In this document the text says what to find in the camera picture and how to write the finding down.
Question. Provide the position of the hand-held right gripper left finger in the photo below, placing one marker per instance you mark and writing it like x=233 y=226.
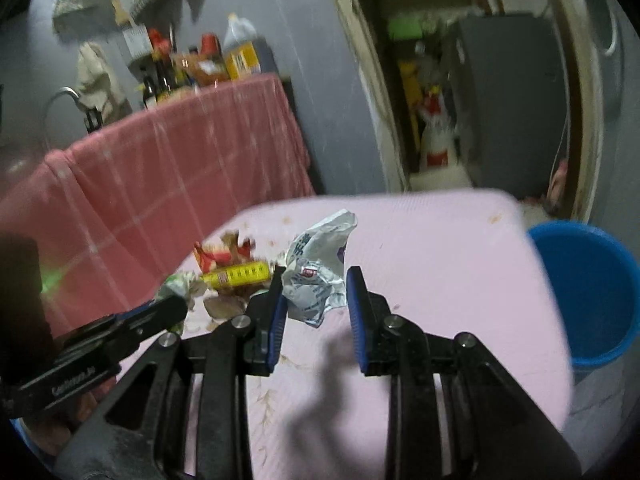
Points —
x=276 y=317

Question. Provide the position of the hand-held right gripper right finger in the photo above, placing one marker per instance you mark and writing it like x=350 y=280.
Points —
x=356 y=320

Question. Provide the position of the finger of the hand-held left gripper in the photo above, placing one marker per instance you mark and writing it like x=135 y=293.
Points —
x=150 y=316

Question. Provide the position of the white plastic bag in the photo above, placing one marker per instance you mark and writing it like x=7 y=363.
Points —
x=312 y=280

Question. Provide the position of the torn red-beige wrapper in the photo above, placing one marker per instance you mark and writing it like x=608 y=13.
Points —
x=212 y=258

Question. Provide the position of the blue plastic bucket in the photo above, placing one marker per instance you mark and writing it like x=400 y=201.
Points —
x=585 y=300

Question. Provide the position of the greenish crumpled paper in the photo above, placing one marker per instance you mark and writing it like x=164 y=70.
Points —
x=180 y=285

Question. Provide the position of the brown peel scraps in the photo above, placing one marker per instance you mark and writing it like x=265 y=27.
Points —
x=225 y=306

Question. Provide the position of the yellow wrapper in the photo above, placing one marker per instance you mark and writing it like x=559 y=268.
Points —
x=235 y=276

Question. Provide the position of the pink floral cloth-covered stool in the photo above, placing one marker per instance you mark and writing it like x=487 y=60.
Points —
x=450 y=270

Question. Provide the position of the red checked cloth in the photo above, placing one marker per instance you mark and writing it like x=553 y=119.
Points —
x=175 y=160

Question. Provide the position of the white sack with red print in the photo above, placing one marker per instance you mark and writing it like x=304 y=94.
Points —
x=440 y=140

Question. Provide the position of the metal faucet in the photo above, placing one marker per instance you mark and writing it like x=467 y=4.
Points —
x=65 y=91

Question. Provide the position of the beige hanging towel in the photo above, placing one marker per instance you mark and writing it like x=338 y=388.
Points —
x=100 y=82

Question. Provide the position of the dark sauce bottle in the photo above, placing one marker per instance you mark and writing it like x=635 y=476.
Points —
x=163 y=80
x=149 y=92

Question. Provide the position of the pink slipper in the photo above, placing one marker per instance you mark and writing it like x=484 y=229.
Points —
x=557 y=182

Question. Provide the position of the orange snack packet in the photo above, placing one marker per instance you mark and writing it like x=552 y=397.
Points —
x=207 y=70

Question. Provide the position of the large cooking oil bottle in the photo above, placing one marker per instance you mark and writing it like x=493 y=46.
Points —
x=242 y=60

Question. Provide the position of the grey cabinet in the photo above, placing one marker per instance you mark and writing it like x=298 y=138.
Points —
x=510 y=100

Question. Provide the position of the green plastic item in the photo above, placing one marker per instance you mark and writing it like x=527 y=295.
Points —
x=412 y=27

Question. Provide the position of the wooden door frame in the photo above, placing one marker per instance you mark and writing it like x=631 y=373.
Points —
x=370 y=85

